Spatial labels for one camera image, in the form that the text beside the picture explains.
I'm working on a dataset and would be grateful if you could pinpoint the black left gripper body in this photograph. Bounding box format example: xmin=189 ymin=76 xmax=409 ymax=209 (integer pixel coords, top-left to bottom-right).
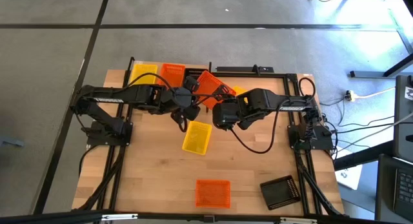
xmin=170 ymin=87 xmax=201 ymax=122

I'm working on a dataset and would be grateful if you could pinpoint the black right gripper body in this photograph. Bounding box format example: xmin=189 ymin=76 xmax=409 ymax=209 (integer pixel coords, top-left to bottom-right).
xmin=212 ymin=99 xmax=242 ymax=130

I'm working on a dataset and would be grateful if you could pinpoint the black slotted plastic basket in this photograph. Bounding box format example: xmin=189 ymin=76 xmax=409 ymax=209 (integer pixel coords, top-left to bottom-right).
xmin=184 ymin=68 xmax=207 ymax=81
xmin=259 ymin=174 xmax=301 ymax=211

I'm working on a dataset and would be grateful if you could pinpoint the yellow slotted plastic basket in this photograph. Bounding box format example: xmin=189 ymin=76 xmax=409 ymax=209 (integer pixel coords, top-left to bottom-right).
xmin=181 ymin=120 xmax=213 ymax=156
xmin=128 ymin=63 xmax=159 ymax=86
xmin=232 ymin=85 xmax=249 ymax=104

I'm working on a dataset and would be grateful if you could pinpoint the orange slotted plastic basket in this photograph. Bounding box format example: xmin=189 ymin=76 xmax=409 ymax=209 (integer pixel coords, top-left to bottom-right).
xmin=195 ymin=179 xmax=232 ymax=209
xmin=157 ymin=63 xmax=186 ymax=88
xmin=192 ymin=70 xmax=237 ymax=110

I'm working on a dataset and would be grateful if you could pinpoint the silver aluminium extrusion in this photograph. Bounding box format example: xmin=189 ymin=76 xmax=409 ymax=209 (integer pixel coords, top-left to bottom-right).
xmin=101 ymin=213 xmax=139 ymax=222
xmin=279 ymin=216 xmax=317 ymax=224

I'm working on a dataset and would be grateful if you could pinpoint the white paper sheet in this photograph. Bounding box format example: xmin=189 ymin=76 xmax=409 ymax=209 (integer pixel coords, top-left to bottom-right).
xmin=334 ymin=146 xmax=363 ymax=191

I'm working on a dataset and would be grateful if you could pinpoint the black desk leg bar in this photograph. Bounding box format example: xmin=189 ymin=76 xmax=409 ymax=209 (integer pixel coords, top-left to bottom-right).
xmin=334 ymin=139 xmax=396 ymax=172

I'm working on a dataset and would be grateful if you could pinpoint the grey floor foot bar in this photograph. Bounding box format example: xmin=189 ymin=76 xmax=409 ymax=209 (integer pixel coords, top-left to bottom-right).
xmin=350 ymin=70 xmax=393 ymax=79

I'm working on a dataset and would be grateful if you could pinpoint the dark grey operator desk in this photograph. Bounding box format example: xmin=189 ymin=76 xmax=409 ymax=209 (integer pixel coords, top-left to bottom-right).
xmin=376 ymin=74 xmax=413 ymax=223

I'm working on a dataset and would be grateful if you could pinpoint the black keyboard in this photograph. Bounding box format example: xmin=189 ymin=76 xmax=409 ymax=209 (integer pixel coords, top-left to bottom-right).
xmin=394 ymin=168 xmax=413 ymax=206

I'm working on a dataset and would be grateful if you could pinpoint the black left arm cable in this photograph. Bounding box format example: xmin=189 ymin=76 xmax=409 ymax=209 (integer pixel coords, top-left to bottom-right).
xmin=124 ymin=72 xmax=181 ymax=99

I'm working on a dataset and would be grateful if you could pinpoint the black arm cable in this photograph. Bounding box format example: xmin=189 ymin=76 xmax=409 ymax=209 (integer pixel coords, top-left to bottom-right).
xmin=124 ymin=72 xmax=181 ymax=99
xmin=229 ymin=99 xmax=283 ymax=155

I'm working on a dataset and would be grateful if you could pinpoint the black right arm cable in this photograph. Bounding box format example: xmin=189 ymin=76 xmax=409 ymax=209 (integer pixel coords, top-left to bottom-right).
xmin=229 ymin=99 xmax=283 ymax=155

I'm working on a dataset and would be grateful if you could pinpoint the black looped cable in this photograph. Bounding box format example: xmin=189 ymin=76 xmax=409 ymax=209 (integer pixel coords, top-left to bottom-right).
xmin=298 ymin=76 xmax=317 ymax=101

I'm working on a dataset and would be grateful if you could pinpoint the black aluminium rig frame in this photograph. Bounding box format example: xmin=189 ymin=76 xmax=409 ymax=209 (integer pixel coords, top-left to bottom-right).
xmin=72 ymin=64 xmax=346 ymax=224

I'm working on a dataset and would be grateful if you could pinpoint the white power cable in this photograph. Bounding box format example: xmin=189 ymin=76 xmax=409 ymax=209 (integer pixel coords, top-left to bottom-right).
xmin=353 ymin=86 xmax=397 ymax=101

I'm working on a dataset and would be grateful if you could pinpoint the black floor cable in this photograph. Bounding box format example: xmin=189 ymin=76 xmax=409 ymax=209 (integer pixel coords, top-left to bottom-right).
xmin=331 ymin=121 xmax=413 ymax=134

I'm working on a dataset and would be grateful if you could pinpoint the grey floor bracket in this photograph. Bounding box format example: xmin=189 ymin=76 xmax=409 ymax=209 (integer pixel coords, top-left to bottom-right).
xmin=0 ymin=136 xmax=25 ymax=148

